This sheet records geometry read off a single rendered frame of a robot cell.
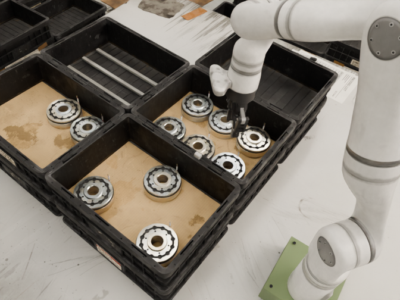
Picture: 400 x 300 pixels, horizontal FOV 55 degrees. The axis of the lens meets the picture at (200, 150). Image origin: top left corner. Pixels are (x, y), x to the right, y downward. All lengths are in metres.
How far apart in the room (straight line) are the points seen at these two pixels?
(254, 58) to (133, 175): 0.49
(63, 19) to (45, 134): 1.40
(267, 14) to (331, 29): 0.13
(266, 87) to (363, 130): 0.82
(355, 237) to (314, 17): 0.40
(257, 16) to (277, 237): 0.68
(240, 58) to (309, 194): 0.62
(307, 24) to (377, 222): 0.37
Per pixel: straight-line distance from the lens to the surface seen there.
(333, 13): 0.67
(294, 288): 1.01
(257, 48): 0.83
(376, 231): 0.78
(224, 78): 0.87
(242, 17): 0.76
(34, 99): 1.35
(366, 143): 0.63
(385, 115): 0.60
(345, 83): 1.76
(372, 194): 0.68
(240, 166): 1.10
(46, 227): 1.20
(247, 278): 1.11
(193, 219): 1.02
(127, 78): 1.38
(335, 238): 0.77
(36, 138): 1.23
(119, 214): 1.03
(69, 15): 2.59
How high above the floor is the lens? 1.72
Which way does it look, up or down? 51 degrees down
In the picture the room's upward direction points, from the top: 8 degrees clockwise
